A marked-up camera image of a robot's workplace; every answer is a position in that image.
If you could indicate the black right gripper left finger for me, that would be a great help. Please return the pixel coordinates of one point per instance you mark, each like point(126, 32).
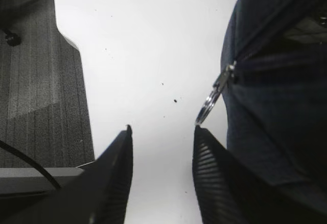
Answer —
point(98, 195)

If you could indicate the dark blue insulated lunch bag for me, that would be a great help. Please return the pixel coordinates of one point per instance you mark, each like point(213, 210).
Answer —
point(276, 95)

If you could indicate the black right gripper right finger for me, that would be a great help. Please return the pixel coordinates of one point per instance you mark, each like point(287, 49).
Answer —
point(228, 192)

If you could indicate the grey table frame bar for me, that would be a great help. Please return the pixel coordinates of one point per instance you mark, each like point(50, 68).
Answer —
point(27, 180)

